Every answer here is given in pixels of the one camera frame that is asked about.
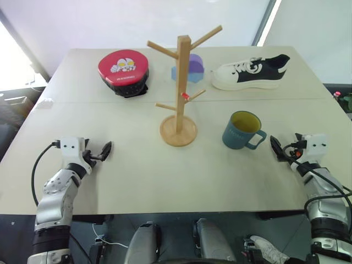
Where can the white and black sneaker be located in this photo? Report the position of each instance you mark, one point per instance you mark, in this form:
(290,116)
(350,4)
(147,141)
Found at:
(242,78)

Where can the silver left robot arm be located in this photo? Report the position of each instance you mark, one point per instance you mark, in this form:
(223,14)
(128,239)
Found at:
(55,198)

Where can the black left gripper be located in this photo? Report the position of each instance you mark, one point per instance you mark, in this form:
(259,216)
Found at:
(89,159)

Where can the wooden mug tree stand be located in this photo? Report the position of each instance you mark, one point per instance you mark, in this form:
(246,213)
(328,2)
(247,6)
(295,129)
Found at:
(181,82)

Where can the pink flower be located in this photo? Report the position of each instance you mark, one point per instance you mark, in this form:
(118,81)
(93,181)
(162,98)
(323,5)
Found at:
(336,95)

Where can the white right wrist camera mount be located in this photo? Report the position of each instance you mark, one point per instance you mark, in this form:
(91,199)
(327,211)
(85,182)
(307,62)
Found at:
(316,145)

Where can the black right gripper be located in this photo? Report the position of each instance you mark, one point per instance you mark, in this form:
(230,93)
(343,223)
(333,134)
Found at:
(294,159)

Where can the red boxing pad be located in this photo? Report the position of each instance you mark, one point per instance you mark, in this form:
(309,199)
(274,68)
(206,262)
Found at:
(122,68)

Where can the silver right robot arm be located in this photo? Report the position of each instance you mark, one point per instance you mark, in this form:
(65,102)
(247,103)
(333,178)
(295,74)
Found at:
(327,209)

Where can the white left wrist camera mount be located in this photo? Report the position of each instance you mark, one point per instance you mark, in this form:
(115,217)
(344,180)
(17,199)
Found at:
(72,148)

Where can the plain white shoe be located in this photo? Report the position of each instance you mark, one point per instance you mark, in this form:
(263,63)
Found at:
(268,247)

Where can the blue foam block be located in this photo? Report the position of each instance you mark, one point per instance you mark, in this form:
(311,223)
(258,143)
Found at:
(198,77)

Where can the blue mug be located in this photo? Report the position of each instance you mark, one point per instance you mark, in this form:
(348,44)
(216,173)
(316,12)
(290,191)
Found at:
(236,136)

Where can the green plant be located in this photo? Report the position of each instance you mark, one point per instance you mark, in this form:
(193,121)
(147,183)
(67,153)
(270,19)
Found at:
(348,102)

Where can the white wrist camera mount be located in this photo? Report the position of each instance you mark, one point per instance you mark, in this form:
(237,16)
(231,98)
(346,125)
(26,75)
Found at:
(72,148)
(316,145)

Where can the grey rounded robot leg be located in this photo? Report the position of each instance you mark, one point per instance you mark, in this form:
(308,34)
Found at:
(213,242)
(143,243)

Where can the red tape marker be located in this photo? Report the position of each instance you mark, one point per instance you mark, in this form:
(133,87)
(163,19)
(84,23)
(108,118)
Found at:
(186,96)

